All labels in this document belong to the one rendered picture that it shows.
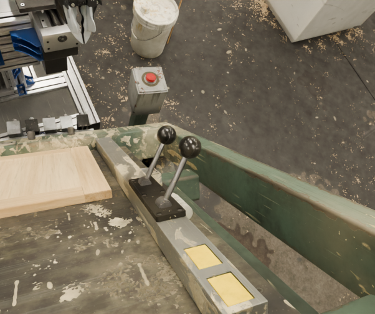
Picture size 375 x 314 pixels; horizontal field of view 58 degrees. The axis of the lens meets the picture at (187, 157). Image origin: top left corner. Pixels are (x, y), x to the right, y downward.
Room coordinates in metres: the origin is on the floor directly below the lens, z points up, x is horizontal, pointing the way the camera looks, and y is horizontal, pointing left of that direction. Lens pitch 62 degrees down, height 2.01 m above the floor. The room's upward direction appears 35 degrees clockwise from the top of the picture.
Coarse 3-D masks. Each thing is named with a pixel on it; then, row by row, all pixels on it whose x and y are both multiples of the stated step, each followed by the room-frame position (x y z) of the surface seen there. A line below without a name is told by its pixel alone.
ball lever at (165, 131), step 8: (160, 128) 0.32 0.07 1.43; (168, 128) 0.32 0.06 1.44; (160, 136) 0.31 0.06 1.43; (168, 136) 0.31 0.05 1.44; (160, 144) 0.30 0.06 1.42; (168, 144) 0.31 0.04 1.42; (160, 152) 0.29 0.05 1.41; (152, 168) 0.26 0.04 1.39; (144, 176) 0.24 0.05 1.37; (144, 184) 0.23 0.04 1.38
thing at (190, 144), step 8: (192, 136) 0.28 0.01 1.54; (184, 144) 0.27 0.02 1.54; (192, 144) 0.27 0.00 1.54; (200, 144) 0.28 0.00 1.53; (184, 152) 0.26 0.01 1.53; (192, 152) 0.26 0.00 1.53; (200, 152) 0.28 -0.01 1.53; (184, 160) 0.25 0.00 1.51; (176, 176) 0.23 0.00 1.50; (168, 192) 0.20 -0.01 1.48; (160, 200) 0.19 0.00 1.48; (168, 200) 0.19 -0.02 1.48
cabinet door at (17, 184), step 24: (0, 168) 0.16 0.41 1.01; (24, 168) 0.19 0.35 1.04; (48, 168) 0.22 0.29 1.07; (72, 168) 0.25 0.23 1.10; (96, 168) 0.28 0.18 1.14; (0, 192) 0.09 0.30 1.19; (24, 192) 0.11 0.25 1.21; (48, 192) 0.14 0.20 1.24; (72, 192) 0.16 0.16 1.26; (96, 192) 0.19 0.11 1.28; (0, 216) 0.04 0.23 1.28
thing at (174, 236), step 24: (96, 144) 0.42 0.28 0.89; (120, 168) 0.28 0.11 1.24; (144, 216) 0.17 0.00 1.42; (168, 240) 0.12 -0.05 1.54; (192, 240) 0.14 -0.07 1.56; (192, 264) 0.10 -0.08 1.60; (192, 288) 0.08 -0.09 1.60; (216, 312) 0.06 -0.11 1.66; (240, 312) 0.07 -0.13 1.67; (264, 312) 0.09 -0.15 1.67
